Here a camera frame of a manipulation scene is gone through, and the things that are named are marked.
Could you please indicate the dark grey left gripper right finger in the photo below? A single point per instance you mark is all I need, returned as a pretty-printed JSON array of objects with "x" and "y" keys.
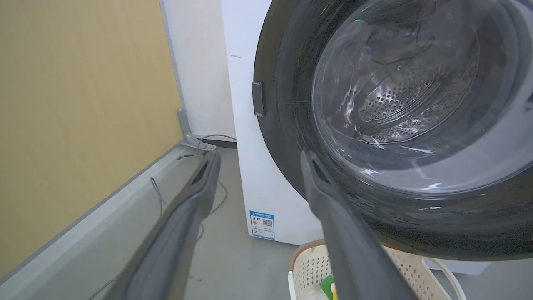
[{"x": 354, "y": 250}]

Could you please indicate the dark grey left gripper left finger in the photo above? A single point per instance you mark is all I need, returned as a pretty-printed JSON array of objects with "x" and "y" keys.
[{"x": 175, "y": 233}]

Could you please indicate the round black washing machine door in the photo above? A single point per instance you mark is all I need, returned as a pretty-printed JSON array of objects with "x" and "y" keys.
[{"x": 399, "y": 125}]

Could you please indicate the white washing machine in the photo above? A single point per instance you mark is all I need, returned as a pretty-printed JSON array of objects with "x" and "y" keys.
[{"x": 266, "y": 125}]

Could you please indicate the green item in basket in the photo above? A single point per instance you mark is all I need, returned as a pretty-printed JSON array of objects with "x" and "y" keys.
[{"x": 327, "y": 286}]

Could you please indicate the cream perforated laundry basket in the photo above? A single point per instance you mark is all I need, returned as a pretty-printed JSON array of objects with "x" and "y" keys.
[{"x": 310, "y": 271}]

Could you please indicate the blue energy label sticker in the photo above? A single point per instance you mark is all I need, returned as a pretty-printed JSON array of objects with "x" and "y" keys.
[{"x": 262, "y": 224}]

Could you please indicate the grey metal corner post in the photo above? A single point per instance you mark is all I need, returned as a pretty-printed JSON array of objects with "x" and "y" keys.
[{"x": 185, "y": 125}]

